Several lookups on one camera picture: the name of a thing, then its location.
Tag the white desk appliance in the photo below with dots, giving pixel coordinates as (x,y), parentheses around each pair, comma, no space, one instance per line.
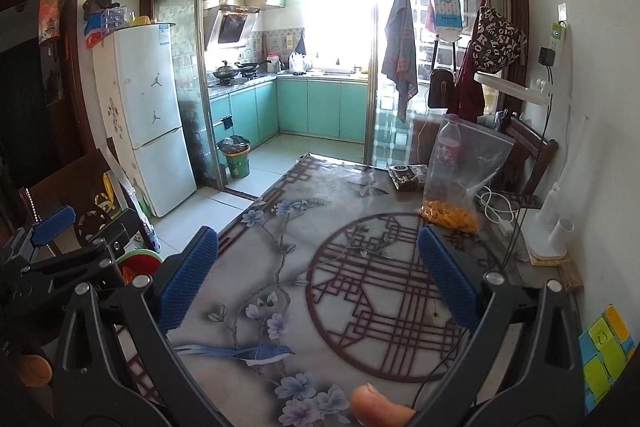
(545,227)

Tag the black power adapter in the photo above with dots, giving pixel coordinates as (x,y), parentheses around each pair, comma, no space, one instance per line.
(545,57)

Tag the white folded rack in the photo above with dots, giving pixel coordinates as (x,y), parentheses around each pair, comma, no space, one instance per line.
(127,202)

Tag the green trash bucket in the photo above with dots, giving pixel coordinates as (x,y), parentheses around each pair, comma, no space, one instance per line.
(236,159)

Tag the smiley face paper bag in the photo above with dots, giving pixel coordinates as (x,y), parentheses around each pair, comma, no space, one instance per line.
(445,9)

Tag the dark cloth bundle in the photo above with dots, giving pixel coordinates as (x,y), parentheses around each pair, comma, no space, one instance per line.
(97,6)

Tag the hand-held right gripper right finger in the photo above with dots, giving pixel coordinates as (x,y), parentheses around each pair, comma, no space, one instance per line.
(450,279)

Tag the black snack packet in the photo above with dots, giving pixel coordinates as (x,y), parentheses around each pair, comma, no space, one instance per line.
(407,178)

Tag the range hood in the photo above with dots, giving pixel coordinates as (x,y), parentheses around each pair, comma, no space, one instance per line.
(232,27)

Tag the dark wooden door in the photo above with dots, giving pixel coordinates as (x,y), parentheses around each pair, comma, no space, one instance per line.
(30,107)

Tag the black frying pan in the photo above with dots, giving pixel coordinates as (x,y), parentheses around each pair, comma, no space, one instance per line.
(250,67)

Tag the clear plastic organiser box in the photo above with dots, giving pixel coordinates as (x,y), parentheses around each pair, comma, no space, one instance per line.
(114,19)

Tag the person's right hand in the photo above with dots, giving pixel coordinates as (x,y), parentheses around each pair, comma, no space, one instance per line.
(382,407)

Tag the pink label plastic bottle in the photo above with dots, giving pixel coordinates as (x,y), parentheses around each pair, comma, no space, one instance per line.
(447,147)

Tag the white desk lamp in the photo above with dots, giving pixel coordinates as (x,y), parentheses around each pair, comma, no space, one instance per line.
(510,86)

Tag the yellow toy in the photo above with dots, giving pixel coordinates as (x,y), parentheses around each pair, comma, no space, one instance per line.
(110,192)

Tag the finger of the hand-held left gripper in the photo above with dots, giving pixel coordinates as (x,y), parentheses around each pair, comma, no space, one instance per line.
(107,239)
(52,226)

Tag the white jar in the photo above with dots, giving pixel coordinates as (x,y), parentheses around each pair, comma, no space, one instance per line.
(272,63)

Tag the red blue packet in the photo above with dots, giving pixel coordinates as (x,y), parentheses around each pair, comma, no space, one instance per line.
(94,36)

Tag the wooden block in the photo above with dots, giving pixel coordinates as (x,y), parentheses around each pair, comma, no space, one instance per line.
(570,276)

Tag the letter print bag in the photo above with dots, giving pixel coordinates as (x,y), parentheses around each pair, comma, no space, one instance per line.
(500,39)

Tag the dark red hanging garment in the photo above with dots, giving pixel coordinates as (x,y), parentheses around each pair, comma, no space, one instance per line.
(467,92)

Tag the person's left hand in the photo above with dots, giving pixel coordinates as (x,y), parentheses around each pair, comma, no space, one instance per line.
(36,371)

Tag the teal kitchen cabinets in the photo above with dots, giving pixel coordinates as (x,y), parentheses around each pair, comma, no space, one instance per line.
(320,107)

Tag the floral printed tablecloth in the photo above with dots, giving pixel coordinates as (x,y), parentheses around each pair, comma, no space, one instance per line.
(310,267)

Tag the white wall power strip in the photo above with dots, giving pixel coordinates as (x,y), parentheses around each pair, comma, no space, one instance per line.
(557,39)

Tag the dark wooden chair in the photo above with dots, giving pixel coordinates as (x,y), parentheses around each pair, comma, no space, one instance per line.
(535,152)

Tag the clear zip bag orange snacks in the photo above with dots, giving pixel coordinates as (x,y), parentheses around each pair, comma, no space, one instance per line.
(465,187)

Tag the black shoulder bag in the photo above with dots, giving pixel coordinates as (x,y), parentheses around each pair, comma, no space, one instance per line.
(441,89)

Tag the carved wooden chair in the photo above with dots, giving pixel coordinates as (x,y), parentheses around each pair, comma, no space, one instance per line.
(75,187)

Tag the white plastic bag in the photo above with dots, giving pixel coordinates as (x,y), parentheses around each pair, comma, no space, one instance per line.
(298,63)

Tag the plaid hanging towel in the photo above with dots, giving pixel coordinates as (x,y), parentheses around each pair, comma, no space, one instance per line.
(400,47)

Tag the red door hanging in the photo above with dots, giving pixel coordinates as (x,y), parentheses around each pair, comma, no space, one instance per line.
(50,17)

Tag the white refrigerator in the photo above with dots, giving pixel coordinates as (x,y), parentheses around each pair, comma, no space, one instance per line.
(145,117)

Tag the black wok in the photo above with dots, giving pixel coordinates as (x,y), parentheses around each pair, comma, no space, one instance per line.
(226,71)

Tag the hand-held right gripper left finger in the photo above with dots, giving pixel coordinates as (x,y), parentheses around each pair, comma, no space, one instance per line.
(187,279)

